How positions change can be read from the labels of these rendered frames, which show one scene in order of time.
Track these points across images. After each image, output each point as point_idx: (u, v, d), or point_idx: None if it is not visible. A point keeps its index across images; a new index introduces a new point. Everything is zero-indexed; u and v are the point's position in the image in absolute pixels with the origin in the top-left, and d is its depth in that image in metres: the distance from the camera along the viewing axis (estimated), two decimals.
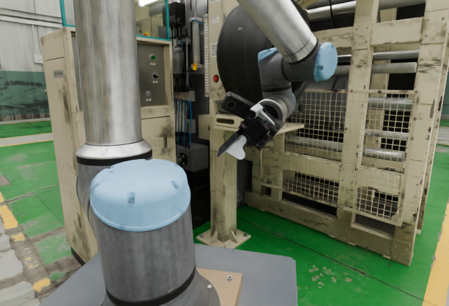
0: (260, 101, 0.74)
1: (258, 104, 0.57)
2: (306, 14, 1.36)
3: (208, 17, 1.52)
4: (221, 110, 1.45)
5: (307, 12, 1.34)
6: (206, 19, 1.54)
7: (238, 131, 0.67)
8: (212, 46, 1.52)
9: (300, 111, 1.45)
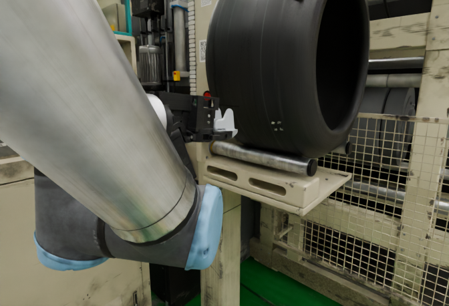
0: None
1: (234, 135, 0.54)
2: None
3: None
4: (216, 142, 0.86)
5: None
6: (191, 1, 0.95)
7: None
8: (201, 45, 0.93)
9: (347, 146, 0.84)
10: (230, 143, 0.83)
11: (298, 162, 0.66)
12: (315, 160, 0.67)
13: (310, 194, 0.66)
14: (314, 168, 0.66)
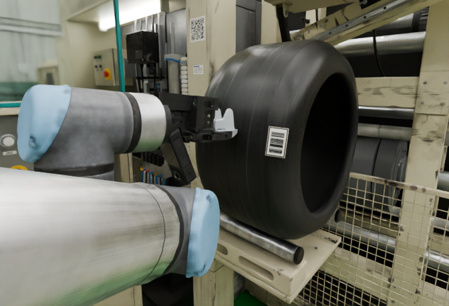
0: (154, 149, 0.41)
1: (233, 135, 0.54)
2: (278, 142, 0.53)
3: (186, 62, 0.95)
4: None
5: (283, 150, 0.53)
6: (184, 65, 0.97)
7: None
8: None
9: (337, 222, 0.88)
10: None
11: (287, 259, 0.69)
12: (295, 256, 0.66)
13: (296, 281, 0.68)
14: (301, 255, 0.67)
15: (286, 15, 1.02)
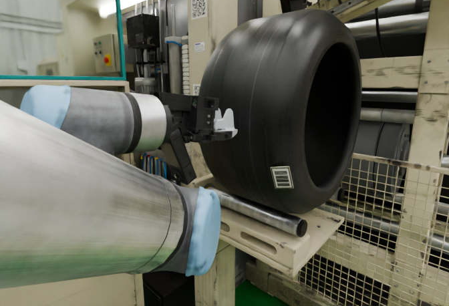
0: (154, 149, 0.41)
1: (233, 135, 0.54)
2: (284, 177, 0.57)
3: (188, 41, 0.94)
4: None
5: (290, 182, 0.57)
6: (185, 44, 0.96)
7: None
8: (195, 89, 0.94)
9: (339, 198, 0.85)
10: (220, 195, 0.83)
11: (288, 228, 0.67)
12: (303, 220, 0.66)
13: (300, 254, 0.67)
14: (304, 228, 0.66)
15: None
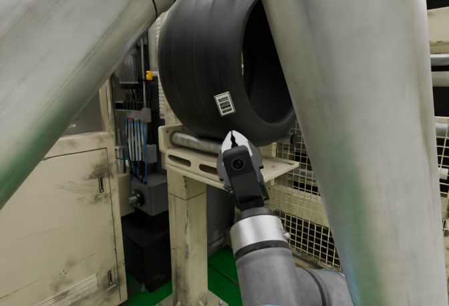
0: (240, 220, 0.43)
1: (222, 145, 0.56)
2: (226, 103, 0.69)
3: None
4: (176, 133, 0.97)
5: (232, 107, 0.69)
6: None
7: None
8: None
9: (291, 137, 0.96)
10: (187, 134, 0.94)
11: None
12: None
13: None
14: None
15: None
